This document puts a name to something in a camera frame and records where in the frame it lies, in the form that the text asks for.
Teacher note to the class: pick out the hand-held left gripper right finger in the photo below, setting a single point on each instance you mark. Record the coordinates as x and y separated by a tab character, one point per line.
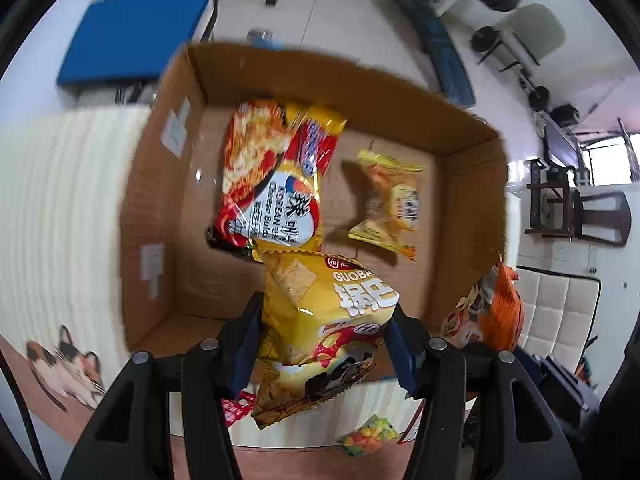
402	355

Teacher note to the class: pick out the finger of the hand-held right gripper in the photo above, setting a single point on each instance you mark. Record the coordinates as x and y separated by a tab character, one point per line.
567	380

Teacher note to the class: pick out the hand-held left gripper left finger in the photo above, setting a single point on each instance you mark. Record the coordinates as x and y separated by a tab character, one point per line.
246	350

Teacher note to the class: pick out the silver red snack packet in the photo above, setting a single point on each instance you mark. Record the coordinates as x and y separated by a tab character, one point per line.
235	410

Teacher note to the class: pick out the cardboard box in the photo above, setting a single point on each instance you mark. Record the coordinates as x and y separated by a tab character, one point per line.
210	280

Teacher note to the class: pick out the yellow panda snack packet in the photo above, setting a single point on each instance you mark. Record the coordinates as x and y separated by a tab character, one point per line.
320	320

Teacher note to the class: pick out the colourful candy packet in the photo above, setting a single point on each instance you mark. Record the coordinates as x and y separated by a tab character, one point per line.
367	435

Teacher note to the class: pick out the orange panda snack packet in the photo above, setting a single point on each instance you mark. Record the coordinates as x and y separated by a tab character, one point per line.
495	310

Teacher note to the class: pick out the white padded chair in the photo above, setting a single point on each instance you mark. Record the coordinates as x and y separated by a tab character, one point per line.
555	305

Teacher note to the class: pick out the small yellow snack packet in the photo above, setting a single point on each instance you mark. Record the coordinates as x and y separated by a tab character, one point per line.
395	205

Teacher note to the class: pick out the dark wooden chair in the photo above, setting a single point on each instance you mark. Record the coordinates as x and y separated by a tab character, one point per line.
600	215

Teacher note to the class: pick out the red yellow noodle packet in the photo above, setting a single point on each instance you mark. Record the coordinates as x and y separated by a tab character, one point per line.
260	170

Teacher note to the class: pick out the black monitor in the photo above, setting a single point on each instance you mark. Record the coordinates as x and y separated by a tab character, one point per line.
560	142

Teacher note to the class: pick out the black dumbbell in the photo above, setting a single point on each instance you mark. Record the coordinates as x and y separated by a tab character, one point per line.
539	99

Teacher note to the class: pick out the dark blue weight bench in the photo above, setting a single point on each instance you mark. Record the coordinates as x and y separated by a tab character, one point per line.
435	40

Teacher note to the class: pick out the grey chair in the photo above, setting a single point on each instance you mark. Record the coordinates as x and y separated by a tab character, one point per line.
537	30

